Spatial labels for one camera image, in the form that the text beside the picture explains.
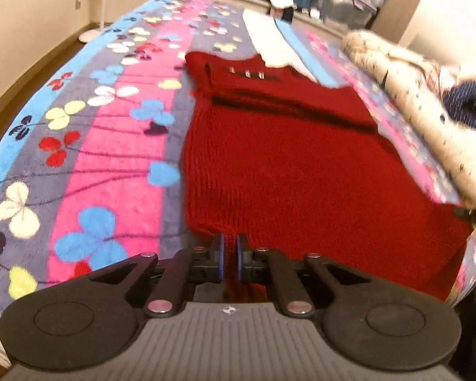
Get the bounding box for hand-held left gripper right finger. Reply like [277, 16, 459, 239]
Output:
[236, 233, 375, 319]

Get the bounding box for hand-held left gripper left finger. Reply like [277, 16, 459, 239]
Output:
[89, 233, 227, 319]

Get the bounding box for red knit sweater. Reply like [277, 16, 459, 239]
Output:
[181, 51, 474, 302]

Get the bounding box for dark hanging clothes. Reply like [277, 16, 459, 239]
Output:
[270, 6, 295, 23]

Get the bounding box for navy dotted cloth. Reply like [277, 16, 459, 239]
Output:
[440, 81, 476, 131]

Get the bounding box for cream star-printed quilt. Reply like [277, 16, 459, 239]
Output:
[343, 30, 476, 211]

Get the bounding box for floral striped bed blanket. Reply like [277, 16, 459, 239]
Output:
[0, 0, 476, 370]

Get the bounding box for wooden shelf unit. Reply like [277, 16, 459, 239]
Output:
[371, 0, 437, 44]

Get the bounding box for clear plastic storage box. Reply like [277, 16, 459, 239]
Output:
[313, 0, 389, 29]

